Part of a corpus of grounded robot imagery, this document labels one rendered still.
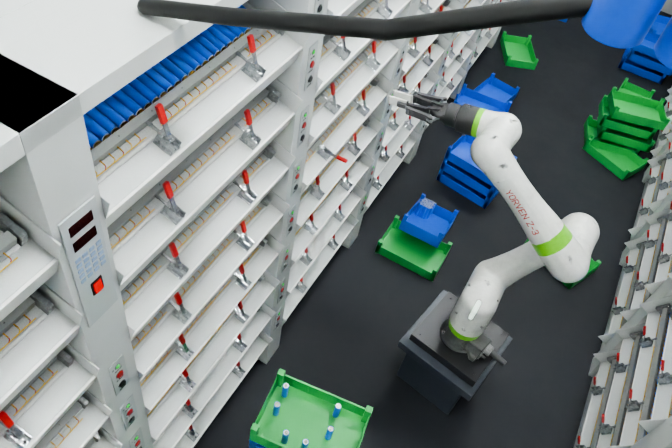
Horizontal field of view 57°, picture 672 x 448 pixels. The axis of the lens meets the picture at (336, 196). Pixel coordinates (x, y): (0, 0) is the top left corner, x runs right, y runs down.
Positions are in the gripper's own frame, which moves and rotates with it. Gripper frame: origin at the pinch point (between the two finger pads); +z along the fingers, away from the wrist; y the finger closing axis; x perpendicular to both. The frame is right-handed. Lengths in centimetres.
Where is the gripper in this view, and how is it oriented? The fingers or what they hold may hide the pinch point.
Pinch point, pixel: (400, 99)
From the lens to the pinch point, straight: 204.4
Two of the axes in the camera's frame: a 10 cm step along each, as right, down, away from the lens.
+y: 4.9, -6.0, 6.3
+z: -8.7, -3.3, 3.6
